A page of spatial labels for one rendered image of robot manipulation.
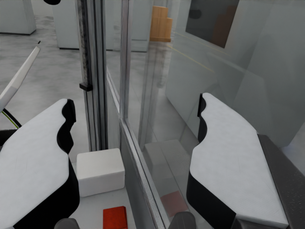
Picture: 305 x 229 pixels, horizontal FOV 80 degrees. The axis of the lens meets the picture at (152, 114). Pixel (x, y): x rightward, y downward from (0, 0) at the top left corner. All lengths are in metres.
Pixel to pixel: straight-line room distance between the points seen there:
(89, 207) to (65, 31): 5.39
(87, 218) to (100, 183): 0.11
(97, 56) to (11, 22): 7.05
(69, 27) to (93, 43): 5.13
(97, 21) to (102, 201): 0.64
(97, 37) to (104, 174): 0.48
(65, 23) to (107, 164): 5.30
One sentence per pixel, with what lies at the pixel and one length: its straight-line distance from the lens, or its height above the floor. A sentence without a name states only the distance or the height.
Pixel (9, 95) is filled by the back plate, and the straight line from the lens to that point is 0.39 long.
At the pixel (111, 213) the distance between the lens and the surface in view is 0.72.
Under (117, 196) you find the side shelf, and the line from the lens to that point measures 0.78.
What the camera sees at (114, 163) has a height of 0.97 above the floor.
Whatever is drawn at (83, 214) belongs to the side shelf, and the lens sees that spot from 0.76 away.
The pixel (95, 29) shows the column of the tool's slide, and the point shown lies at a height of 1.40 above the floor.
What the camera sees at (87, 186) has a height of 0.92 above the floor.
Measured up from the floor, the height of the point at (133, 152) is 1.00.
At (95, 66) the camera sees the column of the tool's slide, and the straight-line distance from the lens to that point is 0.74.
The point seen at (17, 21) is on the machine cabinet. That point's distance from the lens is 7.67.
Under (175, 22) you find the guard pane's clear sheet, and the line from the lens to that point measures 0.38.
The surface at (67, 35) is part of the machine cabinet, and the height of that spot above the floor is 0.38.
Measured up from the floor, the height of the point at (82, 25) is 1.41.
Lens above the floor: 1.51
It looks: 32 degrees down
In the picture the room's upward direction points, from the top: 8 degrees clockwise
